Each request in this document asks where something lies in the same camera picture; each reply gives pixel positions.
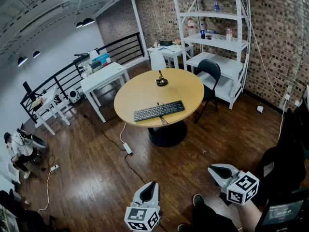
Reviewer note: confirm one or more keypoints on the person's dark shoe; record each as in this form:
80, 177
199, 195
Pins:
182, 228
198, 199

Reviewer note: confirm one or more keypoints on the white power strip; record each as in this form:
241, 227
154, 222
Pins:
54, 167
127, 148

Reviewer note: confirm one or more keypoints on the black tray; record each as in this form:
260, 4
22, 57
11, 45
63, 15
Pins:
166, 43

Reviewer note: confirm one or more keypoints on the clear water bottle blue label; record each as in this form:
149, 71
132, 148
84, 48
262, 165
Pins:
216, 5

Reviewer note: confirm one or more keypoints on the teal box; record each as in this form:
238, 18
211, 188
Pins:
103, 57

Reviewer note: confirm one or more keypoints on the white round speaker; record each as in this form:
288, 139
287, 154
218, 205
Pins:
73, 95

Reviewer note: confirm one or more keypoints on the white rectangular table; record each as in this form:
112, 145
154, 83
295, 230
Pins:
103, 77

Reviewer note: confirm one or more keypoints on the small potted flowers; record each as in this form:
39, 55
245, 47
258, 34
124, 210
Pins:
178, 42

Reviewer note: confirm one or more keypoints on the white steel column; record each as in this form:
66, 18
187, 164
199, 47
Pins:
140, 25

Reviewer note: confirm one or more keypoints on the black tablet screen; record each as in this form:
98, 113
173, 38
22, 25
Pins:
281, 214

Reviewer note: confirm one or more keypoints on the black metal railing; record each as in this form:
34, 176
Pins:
58, 78

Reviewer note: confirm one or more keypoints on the black office chair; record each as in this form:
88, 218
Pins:
282, 163

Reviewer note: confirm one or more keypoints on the white wall socket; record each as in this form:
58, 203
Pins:
297, 103
287, 96

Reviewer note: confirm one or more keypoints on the grey stool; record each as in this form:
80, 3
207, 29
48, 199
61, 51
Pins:
39, 142

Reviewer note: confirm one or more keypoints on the black keyboard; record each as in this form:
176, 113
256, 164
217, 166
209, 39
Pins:
159, 111

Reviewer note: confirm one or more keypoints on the dark bottle blue label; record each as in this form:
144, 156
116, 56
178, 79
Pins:
202, 33

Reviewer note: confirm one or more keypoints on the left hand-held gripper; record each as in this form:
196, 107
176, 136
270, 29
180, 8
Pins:
142, 216

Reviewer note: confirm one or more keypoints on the white table lamp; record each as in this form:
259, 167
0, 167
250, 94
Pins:
93, 54

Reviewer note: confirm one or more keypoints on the round wooden table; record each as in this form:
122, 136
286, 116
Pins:
154, 93

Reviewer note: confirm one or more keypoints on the white metal shelving unit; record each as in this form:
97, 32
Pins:
217, 64

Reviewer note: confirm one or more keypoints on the tan cardboard box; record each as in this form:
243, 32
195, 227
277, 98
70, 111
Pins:
38, 102

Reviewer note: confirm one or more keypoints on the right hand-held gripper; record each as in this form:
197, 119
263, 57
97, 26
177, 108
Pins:
242, 188

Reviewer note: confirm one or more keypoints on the person's right forearm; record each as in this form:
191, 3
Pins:
249, 216

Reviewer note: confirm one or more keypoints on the low white table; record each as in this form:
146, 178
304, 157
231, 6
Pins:
47, 105

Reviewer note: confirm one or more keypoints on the large clear bottle red label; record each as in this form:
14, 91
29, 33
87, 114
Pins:
191, 28

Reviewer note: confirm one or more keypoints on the small white square table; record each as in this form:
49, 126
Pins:
172, 51

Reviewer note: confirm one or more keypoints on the small white bottle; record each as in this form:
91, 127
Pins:
228, 35

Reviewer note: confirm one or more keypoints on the person's black trousers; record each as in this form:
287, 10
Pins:
212, 219

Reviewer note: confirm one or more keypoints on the brass desk lamp black base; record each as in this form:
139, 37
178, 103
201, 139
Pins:
161, 82

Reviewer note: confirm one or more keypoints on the black pendant lamp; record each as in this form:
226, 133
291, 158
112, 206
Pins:
88, 22
79, 25
22, 61
36, 54

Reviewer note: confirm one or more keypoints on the grey box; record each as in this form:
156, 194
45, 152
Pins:
96, 66

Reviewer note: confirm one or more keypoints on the black folding chair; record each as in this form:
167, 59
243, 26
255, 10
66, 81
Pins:
208, 68

